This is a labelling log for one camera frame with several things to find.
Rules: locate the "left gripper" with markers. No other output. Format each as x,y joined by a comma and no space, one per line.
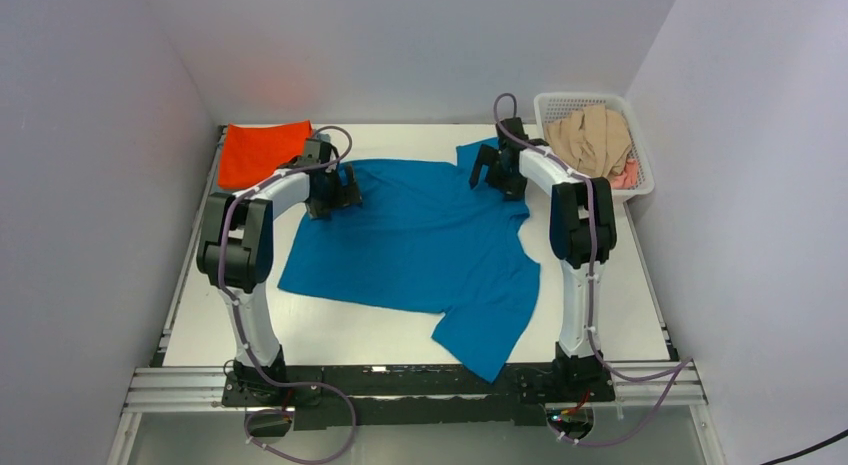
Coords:
346,196

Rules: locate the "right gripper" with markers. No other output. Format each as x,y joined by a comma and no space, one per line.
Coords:
487,156

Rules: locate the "blue t shirt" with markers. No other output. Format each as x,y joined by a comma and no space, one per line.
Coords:
424,240

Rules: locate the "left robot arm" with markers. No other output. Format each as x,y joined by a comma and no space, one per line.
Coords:
236,251

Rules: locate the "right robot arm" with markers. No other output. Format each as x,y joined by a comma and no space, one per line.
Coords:
582,232

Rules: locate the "white plastic basket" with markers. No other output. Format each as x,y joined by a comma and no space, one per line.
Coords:
556,105

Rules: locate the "beige t shirt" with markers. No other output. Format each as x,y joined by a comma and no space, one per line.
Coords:
595,141

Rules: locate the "folded orange t shirt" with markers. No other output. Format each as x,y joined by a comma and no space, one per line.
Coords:
250,154

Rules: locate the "pink t shirt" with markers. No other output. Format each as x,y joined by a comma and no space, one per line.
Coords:
629,176

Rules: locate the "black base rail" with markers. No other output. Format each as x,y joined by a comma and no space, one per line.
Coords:
423,394

